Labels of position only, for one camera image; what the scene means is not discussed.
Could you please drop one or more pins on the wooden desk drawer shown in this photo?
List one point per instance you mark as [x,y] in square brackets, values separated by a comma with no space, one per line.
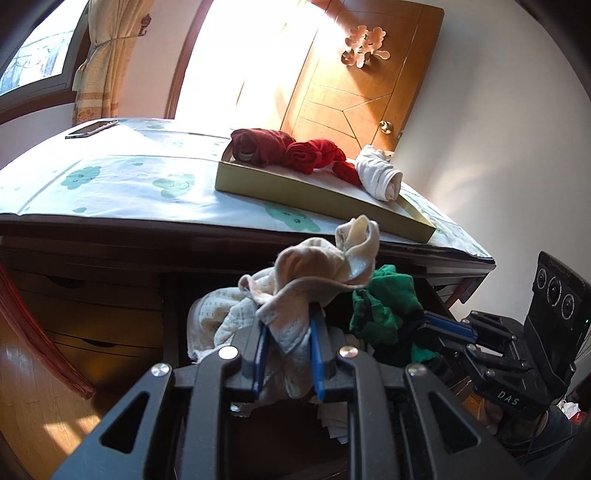
[286,429]

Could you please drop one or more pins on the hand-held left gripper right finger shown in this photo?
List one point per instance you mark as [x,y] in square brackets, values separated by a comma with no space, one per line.
[317,369]

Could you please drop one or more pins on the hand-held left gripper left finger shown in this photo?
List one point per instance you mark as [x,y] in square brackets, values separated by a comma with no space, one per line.
[259,369]

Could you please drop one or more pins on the red cloth strip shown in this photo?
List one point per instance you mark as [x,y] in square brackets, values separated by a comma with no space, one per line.
[41,337]

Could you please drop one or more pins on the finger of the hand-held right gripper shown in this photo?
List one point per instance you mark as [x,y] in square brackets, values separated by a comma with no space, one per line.
[489,364]
[448,325]

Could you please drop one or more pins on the white underwear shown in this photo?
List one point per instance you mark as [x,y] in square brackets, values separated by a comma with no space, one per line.
[378,175]

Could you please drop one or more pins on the plain beige underwear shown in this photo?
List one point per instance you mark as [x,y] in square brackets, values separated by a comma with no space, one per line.
[304,277]

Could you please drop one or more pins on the orange wooden door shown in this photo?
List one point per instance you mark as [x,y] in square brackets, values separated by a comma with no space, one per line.
[332,92]

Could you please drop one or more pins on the person's right forearm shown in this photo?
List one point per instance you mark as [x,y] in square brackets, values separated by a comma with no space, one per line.
[558,429]

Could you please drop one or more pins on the black smartphone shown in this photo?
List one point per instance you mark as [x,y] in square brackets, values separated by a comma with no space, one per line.
[90,130]

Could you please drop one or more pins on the door latch plate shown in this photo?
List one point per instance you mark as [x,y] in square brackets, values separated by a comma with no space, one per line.
[399,136]

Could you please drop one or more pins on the wooden side drawer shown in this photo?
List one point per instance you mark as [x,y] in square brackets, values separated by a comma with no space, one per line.
[129,364]
[115,318]

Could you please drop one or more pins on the large framed window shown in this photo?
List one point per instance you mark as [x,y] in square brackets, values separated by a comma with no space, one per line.
[37,50]

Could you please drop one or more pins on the wooden door frame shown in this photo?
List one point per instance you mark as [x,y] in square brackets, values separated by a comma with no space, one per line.
[184,60]

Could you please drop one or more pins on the beige window curtain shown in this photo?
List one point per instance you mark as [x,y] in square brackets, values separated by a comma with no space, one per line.
[104,69]

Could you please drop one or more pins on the shallow cardboard box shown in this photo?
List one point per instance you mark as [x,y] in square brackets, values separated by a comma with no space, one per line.
[300,189]

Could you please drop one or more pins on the person's right hand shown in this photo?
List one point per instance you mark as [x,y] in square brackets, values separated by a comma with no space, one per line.
[498,417]

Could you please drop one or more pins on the brass door knob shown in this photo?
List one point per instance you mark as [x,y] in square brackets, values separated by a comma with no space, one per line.
[386,127]

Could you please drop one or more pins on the green underwear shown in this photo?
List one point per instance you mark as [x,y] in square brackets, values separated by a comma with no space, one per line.
[378,304]

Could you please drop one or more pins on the cut-out door decoration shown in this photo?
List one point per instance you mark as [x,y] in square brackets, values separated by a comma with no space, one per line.
[364,46]

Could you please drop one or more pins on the dark wall hook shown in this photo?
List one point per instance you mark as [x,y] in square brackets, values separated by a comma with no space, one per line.
[145,22]

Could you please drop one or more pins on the dark red underwear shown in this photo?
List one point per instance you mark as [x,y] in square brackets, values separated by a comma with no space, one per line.
[263,145]

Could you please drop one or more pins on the dark wooden desk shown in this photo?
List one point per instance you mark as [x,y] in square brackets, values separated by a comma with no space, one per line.
[138,240]

